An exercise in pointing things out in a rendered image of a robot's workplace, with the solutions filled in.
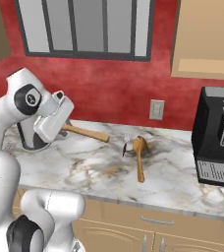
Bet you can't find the silver cupboard door handle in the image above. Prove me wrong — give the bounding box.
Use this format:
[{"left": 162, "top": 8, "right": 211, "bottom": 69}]
[
  {"left": 158, "top": 236, "right": 166, "bottom": 252},
  {"left": 141, "top": 233, "right": 148, "bottom": 252}
]

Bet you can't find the light wood wall cabinet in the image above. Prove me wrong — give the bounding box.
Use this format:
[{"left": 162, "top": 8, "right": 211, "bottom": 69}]
[{"left": 170, "top": 0, "right": 224, "bottom": 82}]

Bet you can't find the grey framed window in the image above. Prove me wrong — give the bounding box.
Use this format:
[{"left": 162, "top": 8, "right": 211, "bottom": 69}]
[{"left": 13, "top": 0, "right": 156, "bottom": 63}]

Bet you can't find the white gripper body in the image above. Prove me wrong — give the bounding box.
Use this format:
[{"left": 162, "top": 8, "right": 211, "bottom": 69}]
[{"left": 32, "top": 97, "right": 76, "bottom": 144}]

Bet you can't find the black coffee machine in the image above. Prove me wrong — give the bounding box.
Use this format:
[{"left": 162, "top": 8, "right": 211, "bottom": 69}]
[{"left": 191, "top": 86, "right": 224, "bottom": 189}]

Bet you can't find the grey wall outlet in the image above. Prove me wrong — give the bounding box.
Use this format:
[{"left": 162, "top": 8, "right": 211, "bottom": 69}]
[{"left": 148, "top": 98, "right": 166, "bottom": 121}]

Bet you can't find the light wood drawer front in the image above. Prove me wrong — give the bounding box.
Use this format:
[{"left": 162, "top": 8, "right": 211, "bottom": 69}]
[{"left": 80, "top": 197, "right": 224, "bottom": 244}]

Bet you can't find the silver drawer handle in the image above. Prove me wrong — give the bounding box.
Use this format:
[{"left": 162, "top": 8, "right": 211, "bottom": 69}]
[{"left": 140, "top": 215, "right": 176, "bottom": 226}]

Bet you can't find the light wood cupboard door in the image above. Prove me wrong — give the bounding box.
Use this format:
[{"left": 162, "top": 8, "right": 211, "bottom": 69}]
[
  {"left": 153, "top": 231, "right": 224, "bottom": 252},
  {"left": 72, "top": 219, "right": 156, "bottom": 252}
]

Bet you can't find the metallic utensil with dark handle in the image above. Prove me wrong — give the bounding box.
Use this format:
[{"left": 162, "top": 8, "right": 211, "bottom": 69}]
[{"left": 121, "top": 130, "right": 133, "bottom": 158}]

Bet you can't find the grey round container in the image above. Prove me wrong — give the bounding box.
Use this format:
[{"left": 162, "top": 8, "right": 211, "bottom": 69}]
[{"left": 17, "top": 120, "right": 53, "bottom": 153}]

